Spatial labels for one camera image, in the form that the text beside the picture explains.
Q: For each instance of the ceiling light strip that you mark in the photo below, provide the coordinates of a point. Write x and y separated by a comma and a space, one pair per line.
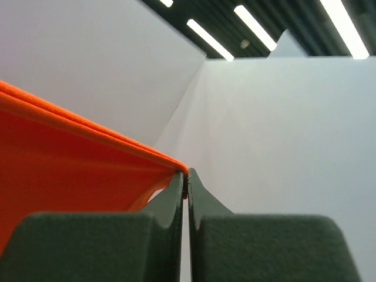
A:
167, 3
201, 32
339, 16
255, 27

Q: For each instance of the orange t shirt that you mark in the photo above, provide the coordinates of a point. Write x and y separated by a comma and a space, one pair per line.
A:
53, 160

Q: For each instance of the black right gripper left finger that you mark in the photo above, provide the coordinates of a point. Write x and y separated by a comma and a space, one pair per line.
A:
136, 246

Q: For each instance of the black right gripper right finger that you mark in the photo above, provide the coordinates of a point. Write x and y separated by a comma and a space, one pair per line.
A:
225, 246

